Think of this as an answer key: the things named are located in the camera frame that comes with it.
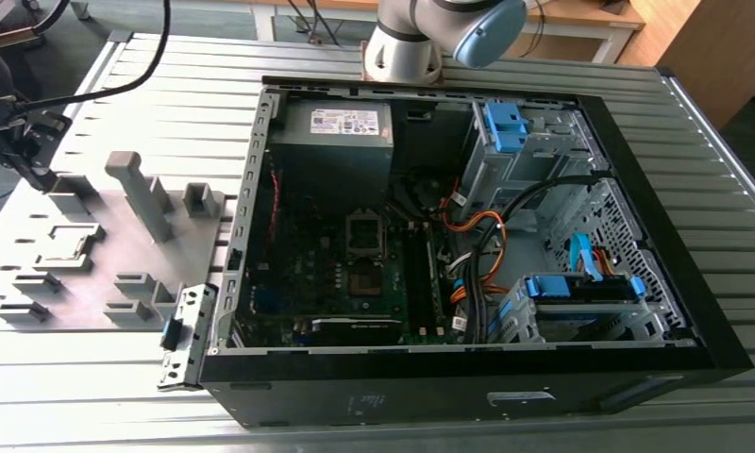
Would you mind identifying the black graphics card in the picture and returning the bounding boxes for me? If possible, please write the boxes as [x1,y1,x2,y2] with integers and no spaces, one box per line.
[292,314,406,348]

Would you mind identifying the white framed wooden desk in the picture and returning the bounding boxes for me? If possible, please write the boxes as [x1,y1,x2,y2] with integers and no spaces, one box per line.
[251,0,647,65]

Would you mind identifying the blue plastic drive latch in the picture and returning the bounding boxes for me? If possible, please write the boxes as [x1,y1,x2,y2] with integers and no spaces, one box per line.
[494,130,531,154]
[484,102,530,132]

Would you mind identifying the red black twisted wire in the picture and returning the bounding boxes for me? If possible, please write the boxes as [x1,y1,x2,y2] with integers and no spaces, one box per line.
[262,167,286,265]

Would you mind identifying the wooden cabinet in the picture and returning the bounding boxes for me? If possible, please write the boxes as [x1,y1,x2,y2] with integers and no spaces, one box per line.
[615,0,755,133]

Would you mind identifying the CPU socket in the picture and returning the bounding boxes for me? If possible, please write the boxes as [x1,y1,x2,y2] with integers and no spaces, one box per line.
[347,268,386,298]

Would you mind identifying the blue flat data wire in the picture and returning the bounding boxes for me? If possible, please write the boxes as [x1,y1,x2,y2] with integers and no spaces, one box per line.
[567,232,601,285]

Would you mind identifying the blue black bracket clip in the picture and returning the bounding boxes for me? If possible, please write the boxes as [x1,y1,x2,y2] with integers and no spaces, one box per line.
[160,317,189,351]

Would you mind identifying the grey metal disk bay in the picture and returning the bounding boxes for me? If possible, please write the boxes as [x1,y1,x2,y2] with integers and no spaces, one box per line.
[487,272,698,348]

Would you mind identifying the grey power supply unit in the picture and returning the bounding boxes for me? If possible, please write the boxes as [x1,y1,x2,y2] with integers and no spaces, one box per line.
[267,99,396,190]

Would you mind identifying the black RAM slot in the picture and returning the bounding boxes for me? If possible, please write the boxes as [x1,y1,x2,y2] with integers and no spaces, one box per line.
[404,221,427,339]
[422,221,448,339]

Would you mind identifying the CPU with silver top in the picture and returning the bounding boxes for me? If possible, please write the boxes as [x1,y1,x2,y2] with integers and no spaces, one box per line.
[41,229,100,263]

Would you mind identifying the hard disk in blue carrier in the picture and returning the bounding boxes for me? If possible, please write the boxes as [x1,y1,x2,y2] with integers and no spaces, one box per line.
[522,275,654,342]

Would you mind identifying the orange disk power wire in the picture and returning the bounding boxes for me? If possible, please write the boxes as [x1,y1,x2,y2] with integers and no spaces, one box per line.
[593,247,617,282]

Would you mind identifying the metal slot retainer bracket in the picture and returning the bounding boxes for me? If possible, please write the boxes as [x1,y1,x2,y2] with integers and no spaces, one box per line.
[156,281,220,392]

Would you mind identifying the black open PC case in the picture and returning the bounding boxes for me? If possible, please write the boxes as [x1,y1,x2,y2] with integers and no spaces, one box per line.
[197,74,755,428]

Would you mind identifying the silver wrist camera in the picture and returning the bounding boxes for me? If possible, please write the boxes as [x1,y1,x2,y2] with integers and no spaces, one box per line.
[9,107,76,167]

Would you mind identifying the grey parts rack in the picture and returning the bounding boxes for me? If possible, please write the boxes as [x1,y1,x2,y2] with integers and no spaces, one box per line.
[0,149,239,335]

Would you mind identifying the black cooler fan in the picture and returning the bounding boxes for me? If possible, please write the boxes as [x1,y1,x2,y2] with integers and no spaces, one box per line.
[388,162,460,223]

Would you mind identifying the orange wire bundle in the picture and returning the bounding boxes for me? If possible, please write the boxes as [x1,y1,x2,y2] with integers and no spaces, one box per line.
[439,210,511,303]

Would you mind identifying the green motherboard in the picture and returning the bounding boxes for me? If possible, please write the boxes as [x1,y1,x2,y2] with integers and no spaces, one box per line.
[235,155,474,348]

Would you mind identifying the metal socket cover frame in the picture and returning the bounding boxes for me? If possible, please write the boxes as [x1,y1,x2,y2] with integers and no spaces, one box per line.
[344,207,388,260]

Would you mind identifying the black camera cable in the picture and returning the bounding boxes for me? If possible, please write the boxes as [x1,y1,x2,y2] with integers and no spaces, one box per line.
[0,0,172,122]

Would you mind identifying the grey metal drive cage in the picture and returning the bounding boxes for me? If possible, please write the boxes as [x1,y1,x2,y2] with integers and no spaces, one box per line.
[458,98,610,223]

